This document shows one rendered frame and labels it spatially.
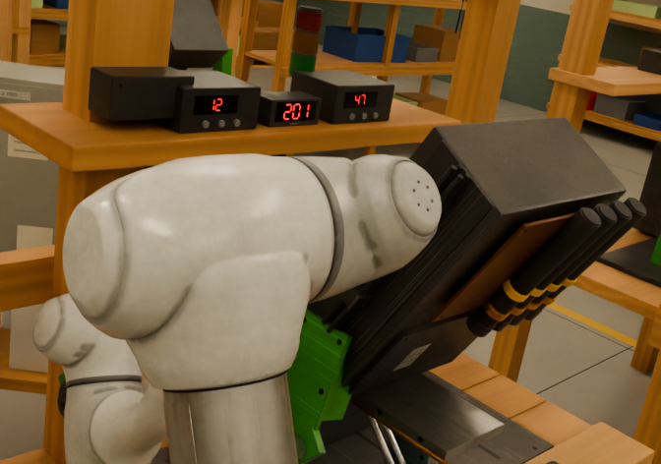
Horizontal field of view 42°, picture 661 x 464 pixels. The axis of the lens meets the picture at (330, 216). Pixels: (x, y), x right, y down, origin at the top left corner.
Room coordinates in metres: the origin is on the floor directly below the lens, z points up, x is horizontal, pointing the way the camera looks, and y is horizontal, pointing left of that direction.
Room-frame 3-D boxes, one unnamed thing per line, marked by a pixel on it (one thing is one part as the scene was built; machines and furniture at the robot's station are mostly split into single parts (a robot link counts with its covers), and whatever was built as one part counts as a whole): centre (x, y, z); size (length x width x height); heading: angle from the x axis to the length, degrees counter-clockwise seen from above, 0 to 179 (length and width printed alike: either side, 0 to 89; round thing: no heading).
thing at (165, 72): (1.36, 0.33, 1.59); 0.15 x 0.07 x 0.07; 136
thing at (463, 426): (1.40, -0.16, 1.11); 0.39 x 0.16 x 0.03; 46
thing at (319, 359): (1.32, -0.03, 1.17); 0.13 x 0.12 x 0.20; 136
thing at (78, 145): (1.60, 0.16, 1.52); 0.90 x 0.25 x 0.04; 136
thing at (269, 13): (11.49, 1.35, 0.37); 1.20 x 0.81 x 0.74; 140
